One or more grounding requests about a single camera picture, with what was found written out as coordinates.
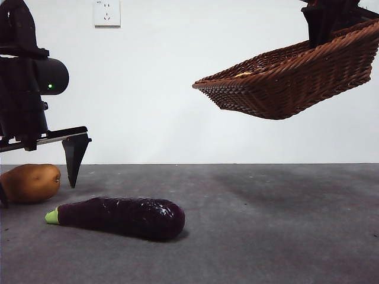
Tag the purple eggplant with green stem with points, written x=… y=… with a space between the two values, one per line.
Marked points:
x=124 y=217

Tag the brown woven wicker basket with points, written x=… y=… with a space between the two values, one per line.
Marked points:
x=296 y=85

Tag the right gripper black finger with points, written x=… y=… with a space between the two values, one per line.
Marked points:
x=321 y=29

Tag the white wall socket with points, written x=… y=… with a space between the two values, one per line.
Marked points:
x=107 y=14

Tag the brown potato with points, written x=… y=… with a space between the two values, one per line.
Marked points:
x=29 y=183

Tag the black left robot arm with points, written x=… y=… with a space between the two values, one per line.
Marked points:
x=20 y=88

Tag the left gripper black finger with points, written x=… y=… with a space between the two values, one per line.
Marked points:
x=3 y=198
x=74 y=156

